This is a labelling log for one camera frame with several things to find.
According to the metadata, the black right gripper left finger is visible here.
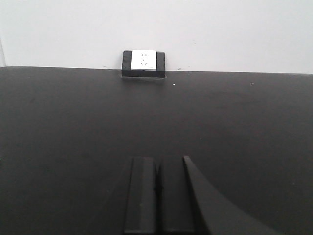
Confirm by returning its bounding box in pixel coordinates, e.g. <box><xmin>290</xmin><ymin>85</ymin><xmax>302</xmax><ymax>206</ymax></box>
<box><xmin>123</xmin><ymin>157</ymin><xmax>156</xmax><ymax>234</ymax></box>

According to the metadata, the white wall power socket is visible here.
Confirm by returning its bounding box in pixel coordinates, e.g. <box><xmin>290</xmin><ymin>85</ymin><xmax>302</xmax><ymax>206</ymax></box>
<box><xmin>131</xmin><ymin>50</ymin><xmax>157</xmax><ymax>71</ymax></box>

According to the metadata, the black socket mounting box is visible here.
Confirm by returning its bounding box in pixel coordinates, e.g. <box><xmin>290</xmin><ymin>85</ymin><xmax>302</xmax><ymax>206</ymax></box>
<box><xmin>121</xmin><ymin>50</ymin><xmax>166</xmax><ymax>78</ymax></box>

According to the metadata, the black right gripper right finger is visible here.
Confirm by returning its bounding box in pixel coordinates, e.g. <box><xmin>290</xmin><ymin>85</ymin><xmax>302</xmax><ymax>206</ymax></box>
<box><xmin>160</xmin><ymin>155</ymin><xmax>284</xmax><ymax>235</ymax></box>

